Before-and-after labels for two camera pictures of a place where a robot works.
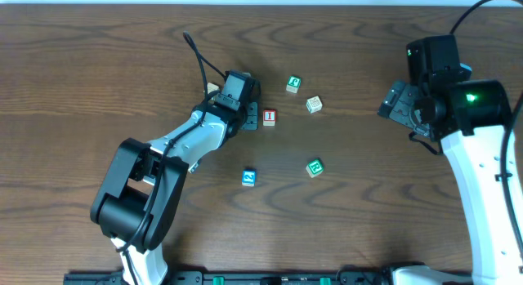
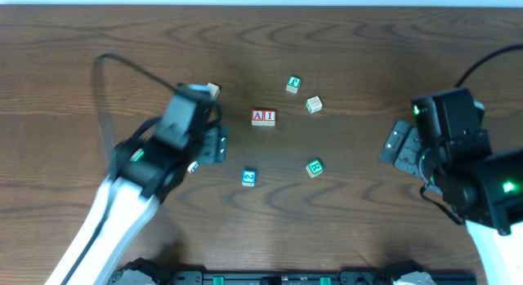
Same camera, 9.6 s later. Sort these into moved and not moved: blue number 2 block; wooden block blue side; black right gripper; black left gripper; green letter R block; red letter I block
Moved: black left gripper; black right gripper
Not moved: wooden block blue side; red letter I block; blue number 2 block; green letter R block
